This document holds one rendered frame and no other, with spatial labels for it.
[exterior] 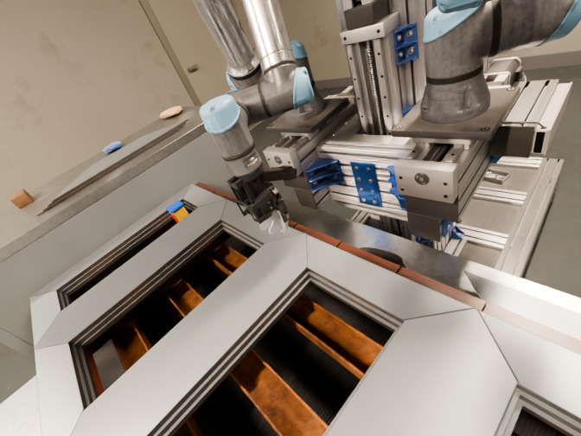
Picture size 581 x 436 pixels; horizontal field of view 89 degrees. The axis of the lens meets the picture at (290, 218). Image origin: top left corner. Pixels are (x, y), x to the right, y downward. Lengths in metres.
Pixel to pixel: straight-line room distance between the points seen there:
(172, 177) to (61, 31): 2.53
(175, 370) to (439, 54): 0.89
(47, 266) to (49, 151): 2.31
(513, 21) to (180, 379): 0.97
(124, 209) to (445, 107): 1.24
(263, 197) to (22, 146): 3.16
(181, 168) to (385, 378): 1.21
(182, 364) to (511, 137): 0.97
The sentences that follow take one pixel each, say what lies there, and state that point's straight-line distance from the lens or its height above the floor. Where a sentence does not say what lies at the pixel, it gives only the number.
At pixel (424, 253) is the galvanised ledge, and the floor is 0.68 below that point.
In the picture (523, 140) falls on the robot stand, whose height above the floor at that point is 0.92.
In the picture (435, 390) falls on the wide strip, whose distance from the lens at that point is 0.58.
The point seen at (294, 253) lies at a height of 0.86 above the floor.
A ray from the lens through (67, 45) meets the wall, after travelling 3.78.
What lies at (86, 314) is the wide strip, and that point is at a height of 0.86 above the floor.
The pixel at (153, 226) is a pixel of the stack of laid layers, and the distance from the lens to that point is 1.36.
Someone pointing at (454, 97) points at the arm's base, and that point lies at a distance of 0.80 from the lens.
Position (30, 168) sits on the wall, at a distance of 3.69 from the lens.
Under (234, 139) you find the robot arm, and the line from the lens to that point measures 0.61.
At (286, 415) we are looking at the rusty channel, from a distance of 0.81.
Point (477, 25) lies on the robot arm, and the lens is 0.77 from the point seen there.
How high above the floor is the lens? 1.40
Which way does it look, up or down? 36 degrees down
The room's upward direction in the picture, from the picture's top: 24 degrees counter-clockwise
